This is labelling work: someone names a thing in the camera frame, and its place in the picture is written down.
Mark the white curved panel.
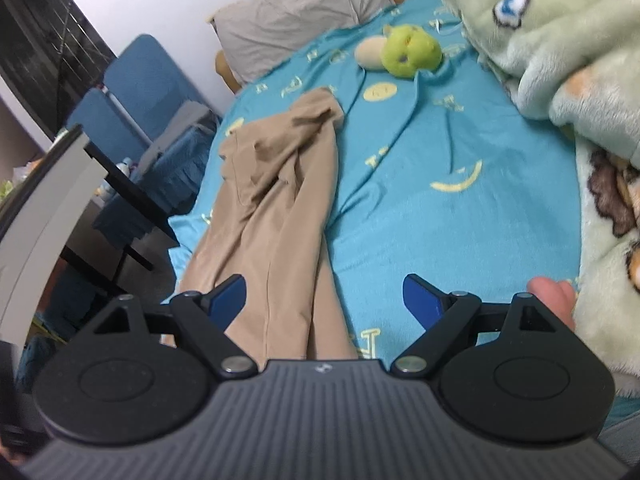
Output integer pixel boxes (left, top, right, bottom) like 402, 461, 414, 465
0, 126, 106, 361

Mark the tan t-shirt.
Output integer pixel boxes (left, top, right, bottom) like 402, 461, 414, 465
178, 88, 357, 365

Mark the green and cream plush toy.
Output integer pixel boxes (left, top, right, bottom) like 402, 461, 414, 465
355, 25, 444, 79

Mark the small white blue plush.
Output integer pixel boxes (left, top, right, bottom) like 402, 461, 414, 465
116, 157, 134, 178

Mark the person's hand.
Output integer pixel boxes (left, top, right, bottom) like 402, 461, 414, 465
527, 276, 576, 330

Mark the teal patterned bed sheet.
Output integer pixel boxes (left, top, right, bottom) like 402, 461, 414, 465
169, 0, 582, 363

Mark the light green fleece blanket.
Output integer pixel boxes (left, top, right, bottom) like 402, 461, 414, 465
442, 0, 639, 397

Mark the blue folding chair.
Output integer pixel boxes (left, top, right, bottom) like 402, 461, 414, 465
65, 35, 219, 217

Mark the grey pillow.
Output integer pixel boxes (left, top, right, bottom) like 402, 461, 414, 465
207, 0, 396, 86

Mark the black desk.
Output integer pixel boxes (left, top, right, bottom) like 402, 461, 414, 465
60, 141, 177, 297

